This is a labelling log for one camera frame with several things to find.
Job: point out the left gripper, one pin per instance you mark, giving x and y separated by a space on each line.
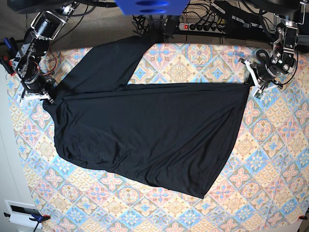
262 76

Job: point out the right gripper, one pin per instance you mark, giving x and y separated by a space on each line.
38 90

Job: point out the black t-shirt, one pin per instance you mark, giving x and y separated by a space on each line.
175 136

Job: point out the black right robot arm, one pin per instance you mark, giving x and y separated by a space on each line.
51 17

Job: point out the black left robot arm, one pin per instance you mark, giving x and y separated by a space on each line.
284 40

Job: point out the red table clamp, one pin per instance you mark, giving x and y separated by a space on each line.
6 62

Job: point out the white power strip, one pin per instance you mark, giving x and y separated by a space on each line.
192 27

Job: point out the patterned colourful tablecloth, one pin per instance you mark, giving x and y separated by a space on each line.
264 184

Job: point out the white wall outlet box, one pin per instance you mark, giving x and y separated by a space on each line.
20 213

